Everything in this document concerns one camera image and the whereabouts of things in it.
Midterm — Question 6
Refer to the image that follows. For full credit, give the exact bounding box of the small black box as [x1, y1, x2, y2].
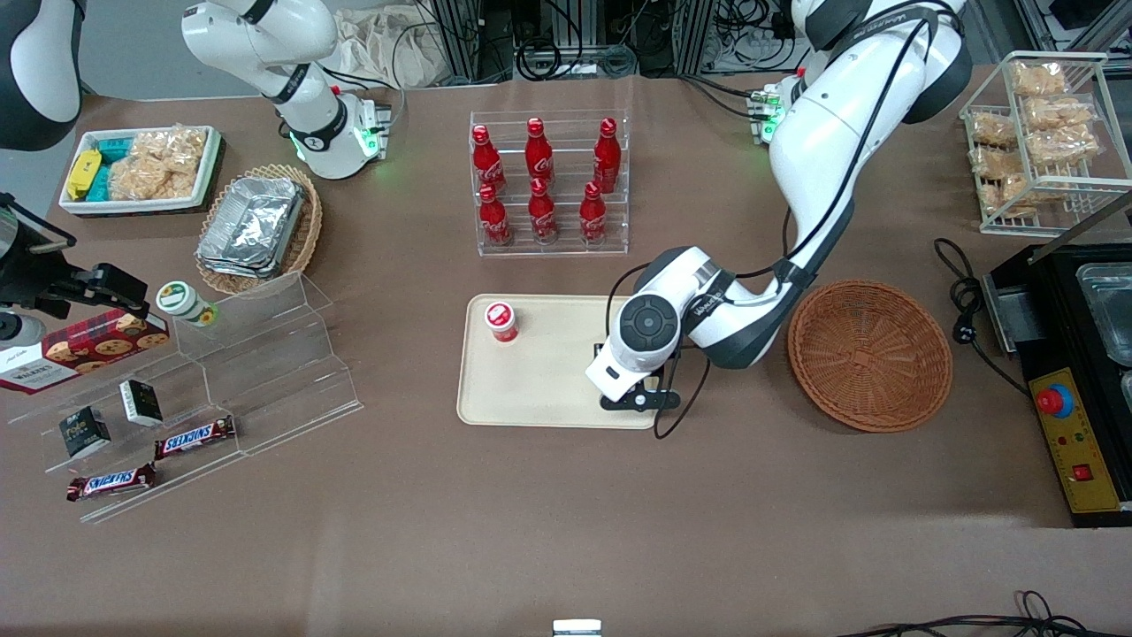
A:
[119, 379, 165, 427]
[58, 405, 113, 460]

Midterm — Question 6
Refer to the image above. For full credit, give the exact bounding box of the red cola bottle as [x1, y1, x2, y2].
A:
[593, 117, 623, 193]
[578, 181, 608, 245]
[470, 125, 508, 195]
[524, 117, 555, 183]
[478, 183, 514, 248]
[528, 177, 560, 245]

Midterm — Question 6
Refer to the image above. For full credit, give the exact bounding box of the red tartan cookie box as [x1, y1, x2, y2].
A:
[0, 308, 171, 395]

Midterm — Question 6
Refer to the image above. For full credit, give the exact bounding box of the oval light wicker basket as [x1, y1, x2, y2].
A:
[194, 163, 324, 298]

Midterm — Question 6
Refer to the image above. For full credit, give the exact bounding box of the red-capped small cup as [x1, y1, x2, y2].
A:
[483, 302, 520, 346]

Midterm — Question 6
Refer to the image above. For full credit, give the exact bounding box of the clear acrylic stepped shelf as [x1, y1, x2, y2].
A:
[7, 270, 364, 525]

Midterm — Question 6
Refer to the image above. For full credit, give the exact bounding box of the green-lidded white jar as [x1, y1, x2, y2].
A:
[156, 280, 219, 329]

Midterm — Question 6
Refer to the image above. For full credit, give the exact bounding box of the round brown wicker basket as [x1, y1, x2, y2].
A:
[787, 280, 954, 434]

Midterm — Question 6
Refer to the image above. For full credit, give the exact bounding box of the Snickers chocolate bar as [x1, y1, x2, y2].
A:
[154, 415, 237, 461]
[66, 462, 158, 503]

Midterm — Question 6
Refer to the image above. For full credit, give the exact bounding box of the black floor cable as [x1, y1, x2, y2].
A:
[835, 590, 1132, 637]

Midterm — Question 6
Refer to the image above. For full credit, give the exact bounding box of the beige cloth bag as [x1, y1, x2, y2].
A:
[331, 7, 445, 90]

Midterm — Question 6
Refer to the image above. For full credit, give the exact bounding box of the beige plastic tray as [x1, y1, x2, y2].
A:
[456, 295, 662, 430]

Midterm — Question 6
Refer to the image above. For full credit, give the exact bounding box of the yellow emergency stop panel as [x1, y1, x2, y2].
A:
[1028, 366, 1128, 516]

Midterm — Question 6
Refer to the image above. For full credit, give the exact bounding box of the clear acrylic bottle rack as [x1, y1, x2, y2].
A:
[469, 110, 630, 258]

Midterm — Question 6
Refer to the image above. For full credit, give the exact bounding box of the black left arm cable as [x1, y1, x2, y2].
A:
[653, 4, 940, 441]

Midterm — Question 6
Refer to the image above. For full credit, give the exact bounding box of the bagged fried snack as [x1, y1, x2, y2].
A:
[1024, 124, 1104, 166]
[1010, 60, 1068, 98]
[969, 145, 1025, 181]
[969, 111, 1020, 149]
[979, 173, 1043, 218]
[1024, 95, 1099, 131]

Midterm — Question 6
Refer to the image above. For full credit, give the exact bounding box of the coiled black cable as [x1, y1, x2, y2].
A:
[516, 37, 586, 82]

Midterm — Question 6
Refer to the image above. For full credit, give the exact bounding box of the white rectangular snack tray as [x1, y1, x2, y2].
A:
[58, 125, 223, 217]

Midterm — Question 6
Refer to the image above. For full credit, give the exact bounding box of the black countertop appliance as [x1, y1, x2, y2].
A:
[982, 239, 1132, 530]

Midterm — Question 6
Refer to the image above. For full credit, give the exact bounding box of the black power cable with plug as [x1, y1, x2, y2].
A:
[934, 236, 1032, 399]

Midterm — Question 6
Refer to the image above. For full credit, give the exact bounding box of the clear bag of crackers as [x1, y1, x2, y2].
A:
[107, 126, 207, 202]

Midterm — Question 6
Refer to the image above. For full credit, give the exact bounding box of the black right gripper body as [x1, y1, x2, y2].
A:
[0, 255, 100, 321]

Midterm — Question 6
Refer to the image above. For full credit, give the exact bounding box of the yellow snack packet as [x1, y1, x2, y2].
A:
[66, 148, 103, 202]

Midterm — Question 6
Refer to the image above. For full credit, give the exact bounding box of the white wire basket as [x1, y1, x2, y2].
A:
[959, 50, 1132, 239]

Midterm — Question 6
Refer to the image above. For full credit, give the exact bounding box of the aluminium foil container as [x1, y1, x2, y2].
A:
[203, 175, 307, 268]
[195, 239, 286, 280]

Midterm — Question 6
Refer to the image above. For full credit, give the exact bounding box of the steel appliance pan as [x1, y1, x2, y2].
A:
[1074, 263, 1132, 369]

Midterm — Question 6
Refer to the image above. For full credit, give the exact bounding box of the grey metal bar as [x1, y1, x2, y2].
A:
[1026, 189, 1132, 267]

